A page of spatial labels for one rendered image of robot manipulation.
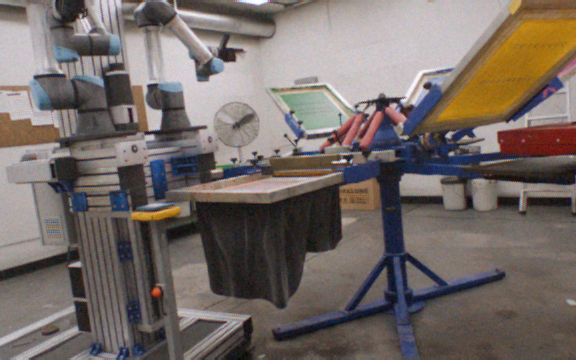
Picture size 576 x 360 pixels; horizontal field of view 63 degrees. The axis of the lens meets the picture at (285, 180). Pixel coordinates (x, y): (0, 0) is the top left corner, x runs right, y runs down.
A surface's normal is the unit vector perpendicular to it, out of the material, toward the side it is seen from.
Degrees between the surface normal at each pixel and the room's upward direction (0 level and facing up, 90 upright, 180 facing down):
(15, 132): 90
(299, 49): 90
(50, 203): 90
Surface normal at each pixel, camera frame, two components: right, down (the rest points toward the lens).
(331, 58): -0.62, 0.15
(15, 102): 0.76, -0.02
